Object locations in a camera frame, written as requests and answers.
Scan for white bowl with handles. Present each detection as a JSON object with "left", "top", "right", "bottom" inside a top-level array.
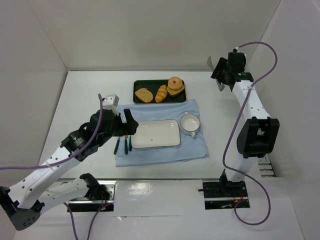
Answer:
[{"left": 179, "top": 112, "right": 201, "bottom": 139}]

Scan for brown bread slice right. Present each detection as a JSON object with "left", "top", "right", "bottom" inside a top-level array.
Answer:
[{"left": 167, "top": 85, "right": 185, "bottom": 97}]

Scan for golden bread roll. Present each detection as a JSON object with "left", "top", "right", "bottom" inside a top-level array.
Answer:
[{"left": 155, "top": 84, "right": 168, "bottom": 103}]

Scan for gold knife green handle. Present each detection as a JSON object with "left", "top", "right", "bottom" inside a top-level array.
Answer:
[{"left": 124, "top": 135, "right": 129, "bottom": 155}]

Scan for brown bread slice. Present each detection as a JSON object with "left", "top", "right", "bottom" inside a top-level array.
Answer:
[
  {"left": 134, "top": 88, "right": 154, "bottom": 104},
  {"left": 167, "top": 85, "right": 185, "bottom": 97}
]

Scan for gold spoon green handle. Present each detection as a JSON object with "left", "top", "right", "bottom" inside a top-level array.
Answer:
[{"left": 128, "top": 135, "right": 132, "bottom": 152}]

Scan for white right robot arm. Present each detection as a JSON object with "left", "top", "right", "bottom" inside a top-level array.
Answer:
[{"left": 218, "top": 49, "right": 280, "bottom": 186}]

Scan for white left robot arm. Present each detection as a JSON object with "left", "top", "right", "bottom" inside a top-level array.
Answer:
[{"left": 0, "top": 95, "right": 224, "bottom": 231}]

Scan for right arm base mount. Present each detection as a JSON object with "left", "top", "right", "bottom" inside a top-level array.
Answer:
[{"left": 198, "top": 181, "right": 250, "bottom": 210}]

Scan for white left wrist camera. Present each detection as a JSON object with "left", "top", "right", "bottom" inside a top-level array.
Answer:
[{"left": 102, "top": 94, "right": 119, "bottom": 115}]

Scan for pink glazed donut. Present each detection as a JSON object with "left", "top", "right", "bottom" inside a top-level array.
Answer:
[{"left": 167, "top": 76, "right": 183, "bottom": 91}]

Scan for dark green tray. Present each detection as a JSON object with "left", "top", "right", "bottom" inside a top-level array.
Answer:
[{"left": 132, "top": 79, "right": 187, "bottom": 104}]

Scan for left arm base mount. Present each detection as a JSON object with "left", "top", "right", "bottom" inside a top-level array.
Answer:
[{"left": 68, "top": 180, "right": 116, "bottom": 213}]

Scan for white rectangular plate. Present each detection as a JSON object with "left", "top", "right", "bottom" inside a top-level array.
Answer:
[{"left": 131, "top": 119, "right": 181, "bottom": 149}]

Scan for metal tongs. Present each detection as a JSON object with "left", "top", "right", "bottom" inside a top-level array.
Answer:
[{"left": 207, "top": 55, "right": 225, "bottom": 92}]

